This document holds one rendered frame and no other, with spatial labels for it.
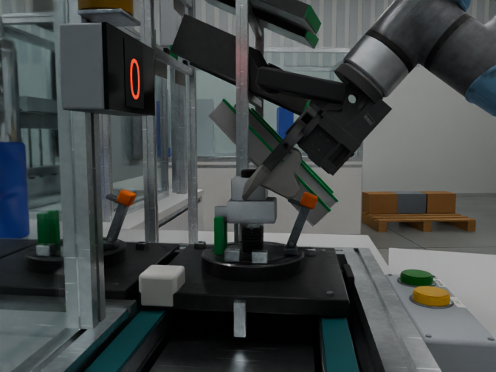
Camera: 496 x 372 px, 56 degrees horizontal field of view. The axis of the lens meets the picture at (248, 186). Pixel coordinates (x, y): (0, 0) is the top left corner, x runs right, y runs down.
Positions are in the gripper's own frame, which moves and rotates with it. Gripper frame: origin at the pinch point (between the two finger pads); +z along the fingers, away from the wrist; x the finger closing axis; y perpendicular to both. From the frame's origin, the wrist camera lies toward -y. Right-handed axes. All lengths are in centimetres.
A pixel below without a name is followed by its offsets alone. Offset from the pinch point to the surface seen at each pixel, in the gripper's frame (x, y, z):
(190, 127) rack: 52, -21, 7
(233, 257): -5.8, 4.7, 7.1
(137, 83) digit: -18.1, -14.3, -3.3
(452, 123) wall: 912, 214, -219
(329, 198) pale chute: 32.2, 13.7, -3.9
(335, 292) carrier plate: -9.9, 15.7, 0.9
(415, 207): 557, 176, -34
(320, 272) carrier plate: -2.2, 14.7, 1.9
